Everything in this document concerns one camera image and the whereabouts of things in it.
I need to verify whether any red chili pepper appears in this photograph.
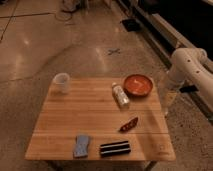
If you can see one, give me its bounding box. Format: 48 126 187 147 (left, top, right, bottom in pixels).
120 117 138 132

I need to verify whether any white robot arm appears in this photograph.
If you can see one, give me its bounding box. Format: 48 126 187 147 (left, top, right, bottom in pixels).
159 48 213 115

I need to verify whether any white ceramic cup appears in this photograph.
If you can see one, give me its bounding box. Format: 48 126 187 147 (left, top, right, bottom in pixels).
53 73 70 93

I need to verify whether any white plastic bottle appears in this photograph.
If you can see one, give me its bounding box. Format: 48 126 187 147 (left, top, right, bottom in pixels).
112 82 130 107

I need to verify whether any orange bowl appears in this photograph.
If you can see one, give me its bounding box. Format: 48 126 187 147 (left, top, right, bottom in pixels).
123 74 153 97

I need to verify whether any wooden folding table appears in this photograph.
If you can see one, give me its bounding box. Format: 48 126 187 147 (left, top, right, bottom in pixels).
25 78 176 162

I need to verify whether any black striped block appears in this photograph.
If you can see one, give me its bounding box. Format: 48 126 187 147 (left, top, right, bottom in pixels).
100 141 131 157

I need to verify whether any black floor mat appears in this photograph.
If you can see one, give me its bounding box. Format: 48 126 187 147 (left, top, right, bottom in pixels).
121 19 140 32

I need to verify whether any blue sponge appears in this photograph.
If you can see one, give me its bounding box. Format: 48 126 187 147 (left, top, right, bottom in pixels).
73 135 90 158

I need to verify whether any black floor bracket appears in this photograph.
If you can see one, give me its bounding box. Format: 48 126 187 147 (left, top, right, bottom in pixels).
179 85 198 93

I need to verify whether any grey object with cables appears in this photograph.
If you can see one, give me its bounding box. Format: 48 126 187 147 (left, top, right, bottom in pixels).
61 0 81 12

